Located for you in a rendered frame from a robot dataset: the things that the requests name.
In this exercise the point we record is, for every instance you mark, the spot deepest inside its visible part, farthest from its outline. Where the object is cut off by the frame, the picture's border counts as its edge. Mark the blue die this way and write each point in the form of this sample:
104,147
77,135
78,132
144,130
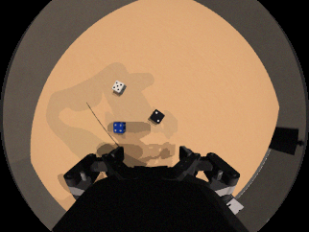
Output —
119,127

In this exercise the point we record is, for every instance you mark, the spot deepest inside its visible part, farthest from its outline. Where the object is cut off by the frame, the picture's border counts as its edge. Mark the white die with black pips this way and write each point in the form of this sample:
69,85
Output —
119,87

